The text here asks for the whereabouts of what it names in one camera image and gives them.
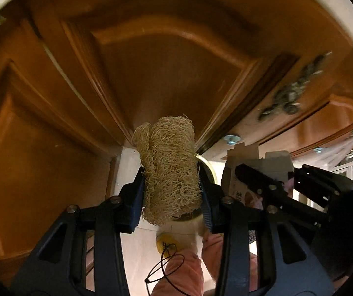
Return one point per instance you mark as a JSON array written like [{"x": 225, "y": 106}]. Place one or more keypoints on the yellow slipper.
[{"x": 167, "y": 242}]

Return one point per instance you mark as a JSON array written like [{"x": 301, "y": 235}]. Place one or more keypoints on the pink pants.
[{"x": 182, "y": 274}]

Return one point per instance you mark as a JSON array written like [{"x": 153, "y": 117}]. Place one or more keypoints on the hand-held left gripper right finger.
[{"x": 210, "y": 212}]

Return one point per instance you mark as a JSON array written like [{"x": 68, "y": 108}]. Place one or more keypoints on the pink carton box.
[{"x": 244, "y": 157}]

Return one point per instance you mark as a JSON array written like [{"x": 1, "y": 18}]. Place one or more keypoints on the round trash bin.
[{"x": 209, "y": 168}]

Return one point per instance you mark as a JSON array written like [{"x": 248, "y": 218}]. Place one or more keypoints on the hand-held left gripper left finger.
[{"x": 136, "y": 203}]

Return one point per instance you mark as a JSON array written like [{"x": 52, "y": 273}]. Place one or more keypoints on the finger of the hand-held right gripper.
[
  {"x": 256, "y": 180},
  {"x": 321, "y": 185}
]

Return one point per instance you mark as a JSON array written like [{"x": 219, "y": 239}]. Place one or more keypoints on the beige loofah sponge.
[{"x": 170, "y": 166}]

